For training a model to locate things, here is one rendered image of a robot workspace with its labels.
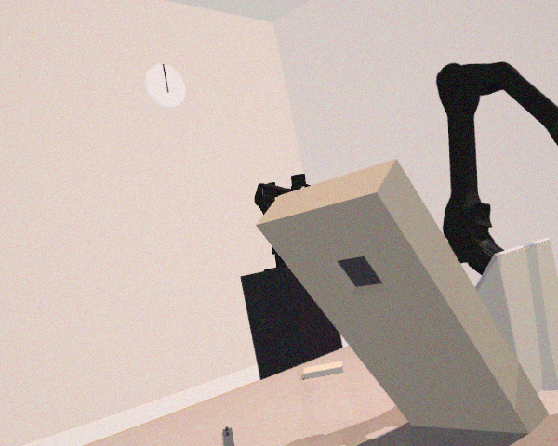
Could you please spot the beige rectangular panel with square hole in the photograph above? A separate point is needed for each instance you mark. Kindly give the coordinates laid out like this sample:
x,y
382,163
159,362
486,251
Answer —
x,y
368,252

